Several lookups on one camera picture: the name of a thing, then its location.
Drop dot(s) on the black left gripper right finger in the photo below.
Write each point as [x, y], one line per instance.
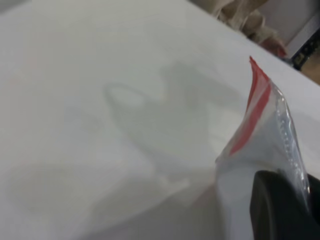
[315, 195]

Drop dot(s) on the transparent plastic zip bag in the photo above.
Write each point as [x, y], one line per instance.
[260, 140]

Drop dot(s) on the beige crumpled cloth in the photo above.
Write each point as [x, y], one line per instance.
[245, 22]

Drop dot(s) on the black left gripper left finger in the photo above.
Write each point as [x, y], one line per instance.
[275, 207]

